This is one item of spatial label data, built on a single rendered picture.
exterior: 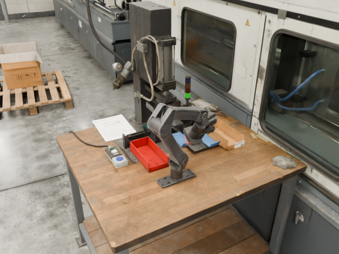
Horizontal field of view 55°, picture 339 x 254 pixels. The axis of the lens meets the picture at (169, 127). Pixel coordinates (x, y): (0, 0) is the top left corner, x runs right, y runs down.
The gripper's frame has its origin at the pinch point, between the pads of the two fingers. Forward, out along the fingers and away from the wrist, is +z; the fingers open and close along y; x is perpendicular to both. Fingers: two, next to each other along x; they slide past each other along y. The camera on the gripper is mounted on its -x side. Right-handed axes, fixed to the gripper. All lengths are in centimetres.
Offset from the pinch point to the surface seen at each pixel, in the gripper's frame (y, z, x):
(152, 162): -0.1, 12.2, 18.5
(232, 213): -34, 69, -48
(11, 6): 779, 543, -12
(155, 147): 8.7, 13.4, 12.5
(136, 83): 55, 14, 5
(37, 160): 104, 181, 61
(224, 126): 9.3, 10.9, -36.0
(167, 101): 27.2, -2.6, 1.0
